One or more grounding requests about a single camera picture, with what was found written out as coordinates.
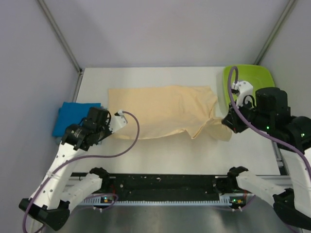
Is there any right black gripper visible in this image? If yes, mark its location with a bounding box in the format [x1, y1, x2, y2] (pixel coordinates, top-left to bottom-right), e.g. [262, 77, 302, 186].
[221, 96, 270, 132]

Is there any beige t shirt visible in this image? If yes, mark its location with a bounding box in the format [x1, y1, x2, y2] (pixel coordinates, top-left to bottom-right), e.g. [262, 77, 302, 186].
[108, 85, 232, 141]

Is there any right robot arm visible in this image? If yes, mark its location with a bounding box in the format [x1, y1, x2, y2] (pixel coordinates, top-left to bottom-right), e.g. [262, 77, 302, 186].
[222, 84, 311, 230]

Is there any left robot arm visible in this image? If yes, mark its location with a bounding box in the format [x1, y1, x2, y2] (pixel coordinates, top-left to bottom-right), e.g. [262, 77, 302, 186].
[19, 107, 127, 231]

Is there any folded blue t shirt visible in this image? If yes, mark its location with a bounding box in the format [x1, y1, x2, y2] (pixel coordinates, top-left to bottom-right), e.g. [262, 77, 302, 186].
[52, 101, 102, 137]

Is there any folded light blue striped shirt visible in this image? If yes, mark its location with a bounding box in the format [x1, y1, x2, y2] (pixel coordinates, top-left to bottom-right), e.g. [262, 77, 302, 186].
[54, 104, 109, 146]

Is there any green plastic bin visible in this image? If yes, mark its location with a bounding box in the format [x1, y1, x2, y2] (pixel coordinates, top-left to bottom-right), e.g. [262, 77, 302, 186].
[216, 65, 276, 116]

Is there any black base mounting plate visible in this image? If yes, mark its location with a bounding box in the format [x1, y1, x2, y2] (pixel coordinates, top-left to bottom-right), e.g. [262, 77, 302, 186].
[94, 173, 243, 201]

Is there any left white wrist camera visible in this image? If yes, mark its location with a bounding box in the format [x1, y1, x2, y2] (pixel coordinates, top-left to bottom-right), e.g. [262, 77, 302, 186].
[108, 110, 128, 134]

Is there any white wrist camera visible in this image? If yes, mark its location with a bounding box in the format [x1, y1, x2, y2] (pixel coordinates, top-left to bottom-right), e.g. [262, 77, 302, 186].
[108, 110, 128, 134]
[231, 81, 253, 108]

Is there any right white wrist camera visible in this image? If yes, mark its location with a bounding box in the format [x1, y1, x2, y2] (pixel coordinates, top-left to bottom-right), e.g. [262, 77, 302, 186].
[231, 81, 253, 108]

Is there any grey slotted cable duct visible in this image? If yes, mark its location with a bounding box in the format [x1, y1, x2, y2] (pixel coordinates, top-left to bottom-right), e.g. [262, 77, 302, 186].
[79, 196, 246, 206]

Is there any aluminium frame rail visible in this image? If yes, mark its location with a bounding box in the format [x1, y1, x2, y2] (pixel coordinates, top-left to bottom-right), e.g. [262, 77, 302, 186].
[65, 174, 305, 197]

